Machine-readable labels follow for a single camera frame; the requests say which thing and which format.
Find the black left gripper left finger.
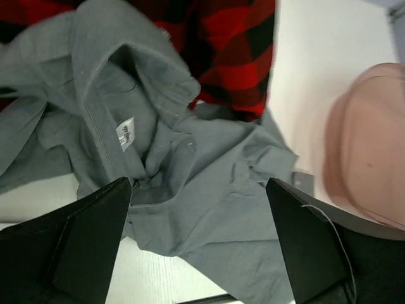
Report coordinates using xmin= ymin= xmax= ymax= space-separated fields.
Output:
xmin=1 ymin=177 xmax=132 ymax=303

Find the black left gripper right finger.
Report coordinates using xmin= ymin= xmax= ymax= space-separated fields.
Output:
xmin=266 ymin=179 xmax=404 ymax=303

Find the grey shirt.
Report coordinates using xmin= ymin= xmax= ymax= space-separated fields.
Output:
xmin=1 ymin=1 xmax=296 ymax=303

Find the red black plaid shirt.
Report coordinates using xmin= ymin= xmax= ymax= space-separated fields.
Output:
xmin=0 ymin=0 xmax=277 ymax=123

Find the pink transparent plastic basket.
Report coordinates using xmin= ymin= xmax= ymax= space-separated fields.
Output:
xmin=323 ymin=63 xmax=404 ymax=232

